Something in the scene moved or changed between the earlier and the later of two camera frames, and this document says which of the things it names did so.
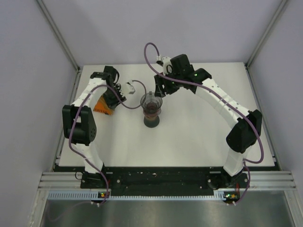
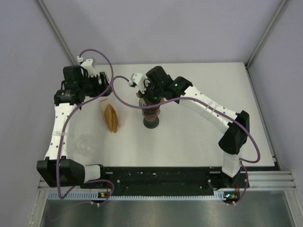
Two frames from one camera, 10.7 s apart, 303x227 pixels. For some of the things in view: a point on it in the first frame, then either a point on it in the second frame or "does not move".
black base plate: x=122 y=181 does not move
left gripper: x=112 y=103 to x=100 y=89
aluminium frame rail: x=259 y=180 does not move
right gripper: x=160 y=81 to x=145 y=96
